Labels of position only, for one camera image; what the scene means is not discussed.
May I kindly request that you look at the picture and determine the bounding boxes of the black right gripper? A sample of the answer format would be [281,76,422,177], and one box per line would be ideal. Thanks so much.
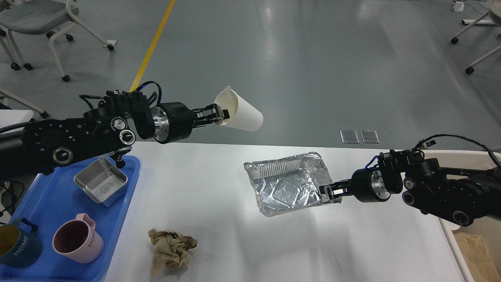
[319,168,391,203]

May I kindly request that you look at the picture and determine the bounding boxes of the white chair base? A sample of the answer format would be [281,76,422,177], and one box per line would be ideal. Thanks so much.
[450,0,501,75]

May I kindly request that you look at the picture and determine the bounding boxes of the dark blue HOME mug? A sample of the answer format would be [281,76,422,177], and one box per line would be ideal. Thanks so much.
[0,218,43,268]

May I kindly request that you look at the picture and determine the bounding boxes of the white paper cup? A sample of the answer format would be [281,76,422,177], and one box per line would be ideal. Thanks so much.
[214,86,263,132]

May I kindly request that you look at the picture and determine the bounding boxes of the pink ribbed mug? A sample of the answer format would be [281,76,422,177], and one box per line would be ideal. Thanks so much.
[52,213,104,264]

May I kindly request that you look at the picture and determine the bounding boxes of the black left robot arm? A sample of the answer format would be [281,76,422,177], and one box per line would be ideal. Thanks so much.
[0,81,233,181]

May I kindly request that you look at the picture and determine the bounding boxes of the stainless steel rectangular tin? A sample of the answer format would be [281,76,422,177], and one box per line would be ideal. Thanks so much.
[74,158,128,208]

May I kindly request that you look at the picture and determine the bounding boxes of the beige plastic bin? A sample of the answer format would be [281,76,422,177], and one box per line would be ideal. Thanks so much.
[425,150,501,282]

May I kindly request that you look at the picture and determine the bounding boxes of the brown paper in bin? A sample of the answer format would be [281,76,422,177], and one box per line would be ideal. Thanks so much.
[453,231,501,282]

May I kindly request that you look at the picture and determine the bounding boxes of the grey office chair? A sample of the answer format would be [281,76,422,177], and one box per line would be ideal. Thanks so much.
[0,0,118,119]

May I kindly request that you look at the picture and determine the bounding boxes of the blue plastic tray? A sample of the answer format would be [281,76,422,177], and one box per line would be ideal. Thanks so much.
[0,156,140,282]

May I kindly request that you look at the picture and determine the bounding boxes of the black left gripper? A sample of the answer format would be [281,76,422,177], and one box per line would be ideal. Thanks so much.
[151,102,230,144]

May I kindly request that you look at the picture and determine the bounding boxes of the aluminium foil tray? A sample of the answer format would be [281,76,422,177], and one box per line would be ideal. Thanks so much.
[243,152,343,217]

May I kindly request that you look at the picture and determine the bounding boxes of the person in dark trousers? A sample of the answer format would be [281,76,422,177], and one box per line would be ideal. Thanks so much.
[0,103,11,110]

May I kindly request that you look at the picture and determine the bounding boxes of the left floor outlet plate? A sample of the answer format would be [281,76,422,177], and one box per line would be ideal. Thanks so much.
[340,130,360,144]

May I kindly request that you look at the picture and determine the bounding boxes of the white side table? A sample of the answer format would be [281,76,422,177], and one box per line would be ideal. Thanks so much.
[0,109,34,128]

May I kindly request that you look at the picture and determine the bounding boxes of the brown paper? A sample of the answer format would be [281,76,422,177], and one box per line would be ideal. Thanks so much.
[453,231,501,282]
[148,229,198,277]

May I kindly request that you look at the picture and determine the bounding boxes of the right floor outlet plate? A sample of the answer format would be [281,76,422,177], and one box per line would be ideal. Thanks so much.
[360,130,380,143]

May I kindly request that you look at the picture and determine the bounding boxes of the floor outlet plate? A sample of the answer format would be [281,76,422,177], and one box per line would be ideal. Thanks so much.
[360,130,380,143]
[340,130,360,144]

